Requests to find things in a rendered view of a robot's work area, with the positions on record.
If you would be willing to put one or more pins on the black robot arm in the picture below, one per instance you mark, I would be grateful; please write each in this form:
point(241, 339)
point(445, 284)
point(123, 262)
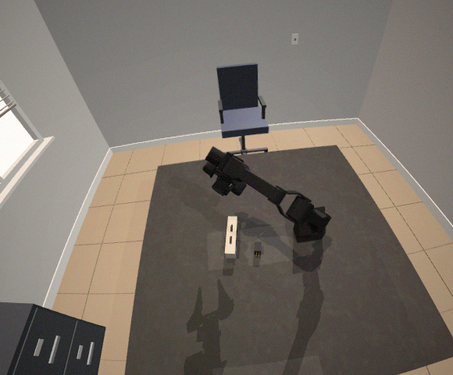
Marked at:
point(231, 167)

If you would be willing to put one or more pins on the dark grey two-prong charger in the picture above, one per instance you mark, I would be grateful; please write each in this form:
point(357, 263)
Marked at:
point(258, 248)

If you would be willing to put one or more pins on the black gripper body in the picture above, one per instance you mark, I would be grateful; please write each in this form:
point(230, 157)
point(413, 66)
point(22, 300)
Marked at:
point(238, 186)

